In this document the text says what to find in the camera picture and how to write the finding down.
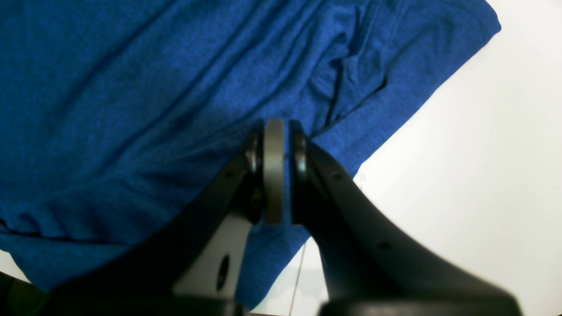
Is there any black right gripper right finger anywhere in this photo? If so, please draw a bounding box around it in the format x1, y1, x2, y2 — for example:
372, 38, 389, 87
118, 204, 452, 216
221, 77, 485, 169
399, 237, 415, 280
290, 121, 522, 316

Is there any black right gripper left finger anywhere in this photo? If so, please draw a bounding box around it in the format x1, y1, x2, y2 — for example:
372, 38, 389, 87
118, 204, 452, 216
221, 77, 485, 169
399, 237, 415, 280
42, 119, 285, 316

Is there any blue t-shirt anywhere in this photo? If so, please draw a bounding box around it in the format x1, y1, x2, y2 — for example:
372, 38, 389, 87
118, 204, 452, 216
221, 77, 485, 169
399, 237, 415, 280
0, 0, 501, 291

